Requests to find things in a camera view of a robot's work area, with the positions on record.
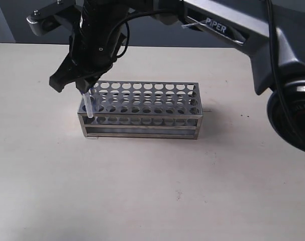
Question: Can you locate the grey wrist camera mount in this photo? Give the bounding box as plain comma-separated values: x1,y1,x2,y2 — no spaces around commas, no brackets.
26,0,81,36

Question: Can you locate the stainless steel test tube rack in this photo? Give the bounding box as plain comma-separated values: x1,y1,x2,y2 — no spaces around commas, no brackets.
77,80,203,139

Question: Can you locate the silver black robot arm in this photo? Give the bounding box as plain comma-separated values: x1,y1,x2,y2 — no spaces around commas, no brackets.
49,1,305,152

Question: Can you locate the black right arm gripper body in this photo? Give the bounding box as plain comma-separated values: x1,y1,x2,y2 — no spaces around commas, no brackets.
68,1,129,79

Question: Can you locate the blue capped tube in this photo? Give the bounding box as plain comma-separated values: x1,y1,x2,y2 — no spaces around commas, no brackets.
82,91,93,118

